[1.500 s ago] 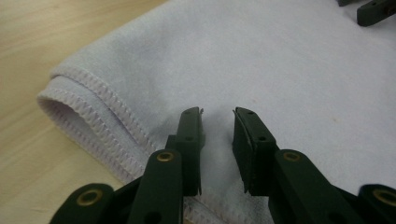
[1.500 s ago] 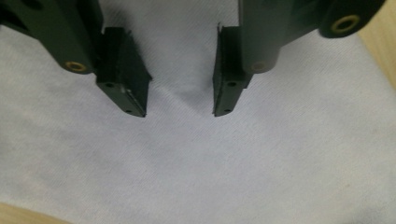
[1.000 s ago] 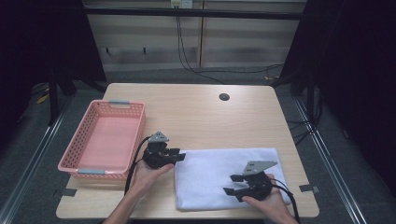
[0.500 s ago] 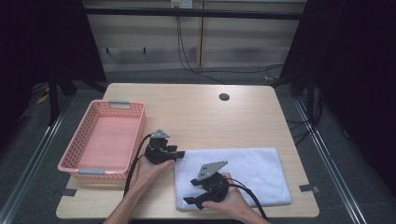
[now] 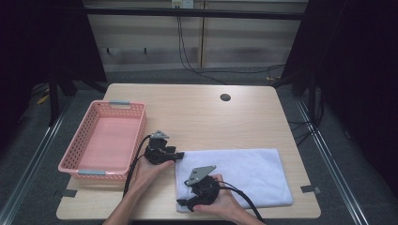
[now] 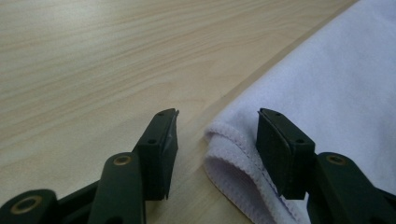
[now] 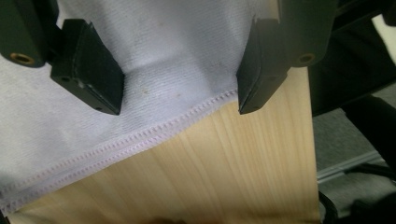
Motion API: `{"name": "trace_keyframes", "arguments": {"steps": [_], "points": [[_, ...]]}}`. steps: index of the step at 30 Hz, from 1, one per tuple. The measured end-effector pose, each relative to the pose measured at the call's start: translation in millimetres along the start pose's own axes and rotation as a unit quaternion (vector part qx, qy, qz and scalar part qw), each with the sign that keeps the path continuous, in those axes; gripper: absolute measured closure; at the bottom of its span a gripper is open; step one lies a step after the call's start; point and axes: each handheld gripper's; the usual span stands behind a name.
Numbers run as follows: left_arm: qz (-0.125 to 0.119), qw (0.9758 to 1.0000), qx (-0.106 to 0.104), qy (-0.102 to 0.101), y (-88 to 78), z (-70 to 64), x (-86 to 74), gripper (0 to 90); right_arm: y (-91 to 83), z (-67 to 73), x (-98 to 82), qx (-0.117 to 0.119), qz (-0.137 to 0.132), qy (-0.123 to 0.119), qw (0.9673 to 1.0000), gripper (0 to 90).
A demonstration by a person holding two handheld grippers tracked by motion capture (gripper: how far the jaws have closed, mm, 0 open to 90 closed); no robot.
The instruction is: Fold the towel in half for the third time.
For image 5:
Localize hand-held gripper cable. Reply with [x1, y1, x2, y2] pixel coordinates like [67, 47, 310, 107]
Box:
[219, 181, 266, 224]
[123, 134, 153, 199]

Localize person's left hand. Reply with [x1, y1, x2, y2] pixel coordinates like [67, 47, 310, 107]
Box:
[129, 156, 176, 196]

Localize yellow floor object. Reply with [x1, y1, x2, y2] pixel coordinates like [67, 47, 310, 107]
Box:
[36, 93, 51, 105]

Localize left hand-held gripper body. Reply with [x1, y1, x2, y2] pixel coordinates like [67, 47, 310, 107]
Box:
[144, 130, 176, 166]

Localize left hand-held gripper cable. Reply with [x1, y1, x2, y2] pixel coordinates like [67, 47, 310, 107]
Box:
[123, 134, 153, 199]

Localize white printed towel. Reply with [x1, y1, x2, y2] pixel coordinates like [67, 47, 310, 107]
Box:
[175, 147, 295, 214]

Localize right hand-held gripper cable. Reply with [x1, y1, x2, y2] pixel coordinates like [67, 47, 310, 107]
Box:
[219, 181, 266, 224]

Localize pink plastic basket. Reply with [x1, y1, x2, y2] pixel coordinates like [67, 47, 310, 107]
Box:
[57, 99, 148, 183]

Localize black floor cables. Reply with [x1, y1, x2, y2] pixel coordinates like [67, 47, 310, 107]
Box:
[287, 87, 325, 146]

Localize grey tape piece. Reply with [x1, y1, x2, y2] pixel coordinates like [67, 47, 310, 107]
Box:
[299, 185, 322, 195]
[61, 188, 78, 199]

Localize person's right hand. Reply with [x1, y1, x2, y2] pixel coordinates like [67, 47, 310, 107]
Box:
[192, 173, 243, 221]

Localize black metal stand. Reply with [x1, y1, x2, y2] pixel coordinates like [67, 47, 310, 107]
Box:
[48, 70, 61, 127]

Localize black wall cable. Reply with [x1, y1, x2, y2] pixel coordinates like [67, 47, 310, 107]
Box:
[176, 15, 286, 85]

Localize black horizontal bar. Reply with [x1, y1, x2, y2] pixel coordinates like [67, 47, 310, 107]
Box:
[84, 7, 309, 22]

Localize metal floor rail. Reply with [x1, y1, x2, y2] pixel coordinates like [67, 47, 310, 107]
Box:
[295, 97, 371, 225]
[0, 97, 75, 225]

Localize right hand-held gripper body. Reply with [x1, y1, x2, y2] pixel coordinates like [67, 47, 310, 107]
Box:
[186, 165, 220, 206]

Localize white power outlet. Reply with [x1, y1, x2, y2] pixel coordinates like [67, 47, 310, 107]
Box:
[171, 0, 195, 9]

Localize dark curtain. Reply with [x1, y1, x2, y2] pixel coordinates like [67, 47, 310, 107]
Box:
[0, 0, 108, 151]
[281, 0, 398, 196]

